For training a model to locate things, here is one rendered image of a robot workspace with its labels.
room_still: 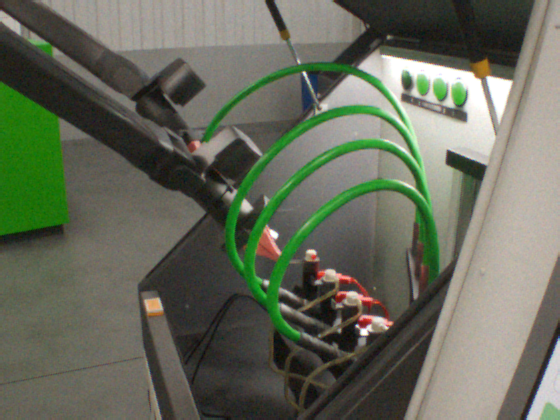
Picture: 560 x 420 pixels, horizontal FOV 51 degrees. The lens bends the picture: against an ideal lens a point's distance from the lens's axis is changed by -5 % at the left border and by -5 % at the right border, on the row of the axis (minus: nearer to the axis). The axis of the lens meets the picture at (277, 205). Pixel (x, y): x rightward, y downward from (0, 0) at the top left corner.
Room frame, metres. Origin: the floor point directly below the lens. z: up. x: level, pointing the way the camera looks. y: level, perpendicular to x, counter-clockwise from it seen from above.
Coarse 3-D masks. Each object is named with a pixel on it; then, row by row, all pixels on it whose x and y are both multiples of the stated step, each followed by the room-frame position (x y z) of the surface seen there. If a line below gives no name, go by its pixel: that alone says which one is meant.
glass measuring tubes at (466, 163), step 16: (448, 160) 0.98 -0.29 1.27; (464, 160) 0.94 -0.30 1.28; (480, 160) 0.91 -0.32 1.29; (464, 176) 0.98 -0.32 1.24; (480, 176) 0.90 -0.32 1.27; (464, 192) 0.94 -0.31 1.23; (464, 208) 0.94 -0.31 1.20; (448, 224) 0.98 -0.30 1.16; (464, 224) 0.94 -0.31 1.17; (448, 240) 0.98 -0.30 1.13; (448, 256) 0.97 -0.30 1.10
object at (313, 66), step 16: (304, 64) 1.00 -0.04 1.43; (320, 64) 0.99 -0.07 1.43; (336, 64) 0.99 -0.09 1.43; (256, 80) 1.00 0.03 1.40; (272, 80) 1.00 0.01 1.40; (368, 80) 0.99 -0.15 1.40; (240, 96) 1.00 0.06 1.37; (224, 112) 1.00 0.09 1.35; (400, 112) 0.98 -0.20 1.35; (208, 128) 1.01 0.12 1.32; (416, 144) 0.98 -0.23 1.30; (416, 208) 0.98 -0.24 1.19; (416, 224) 0.98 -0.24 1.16
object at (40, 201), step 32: (0, 96) 3.69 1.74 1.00; (0, 128) 3.68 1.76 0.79; (32, 128) 3.78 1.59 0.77; (0, 160) 3.67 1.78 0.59; (32, 160) 3.77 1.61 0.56; (0, 192) 3.65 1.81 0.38; (32, 192) 3.76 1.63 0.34; (64, 192) 3.87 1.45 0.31; (0, 224) 3.64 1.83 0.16; (32, 224) 3.75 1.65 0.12
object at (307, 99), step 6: (306, 72) 7.06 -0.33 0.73; (312, 72) 7.01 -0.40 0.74; (318, 72) 6.98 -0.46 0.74; (312, 78) 7.02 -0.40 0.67; (312, 84) 7.03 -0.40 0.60; (306, 90) 7.10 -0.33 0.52; (306, 96) 7.10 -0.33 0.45; (306, 102) 7.11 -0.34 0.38; (312, 102) 7.04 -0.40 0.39; (306, 108) 7.12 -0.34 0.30
